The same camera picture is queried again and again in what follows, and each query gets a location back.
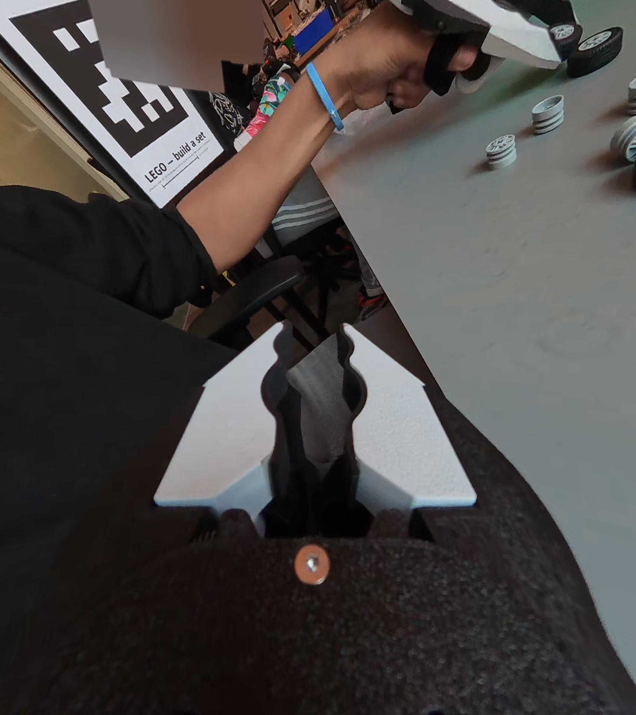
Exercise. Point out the person's left forearm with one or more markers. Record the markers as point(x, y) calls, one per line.
point(251, 167)

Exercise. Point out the blue wristband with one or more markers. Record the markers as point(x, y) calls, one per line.
point(326, 98)

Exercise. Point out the blue box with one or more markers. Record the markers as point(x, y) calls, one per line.
point(315, 31)

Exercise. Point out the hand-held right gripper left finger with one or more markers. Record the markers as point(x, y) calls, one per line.
point(223, 441)

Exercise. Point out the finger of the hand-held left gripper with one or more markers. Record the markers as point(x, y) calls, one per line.
point(519, 42)
point(574, 11)

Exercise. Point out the black office chair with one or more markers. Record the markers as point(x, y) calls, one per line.
point(251, 299)

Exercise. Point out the person's left hand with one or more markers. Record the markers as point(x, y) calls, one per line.
point(373, 61)

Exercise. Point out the person's black shirt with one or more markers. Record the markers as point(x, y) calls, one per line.
point(72, 335)

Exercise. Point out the black framed marker sign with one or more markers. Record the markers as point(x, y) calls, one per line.
point(44, 67)

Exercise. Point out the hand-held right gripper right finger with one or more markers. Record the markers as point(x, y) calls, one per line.
point(407, 441)

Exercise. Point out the black lego wheel grey rim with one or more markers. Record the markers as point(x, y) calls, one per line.
point(602, 58)
point(566, 33)

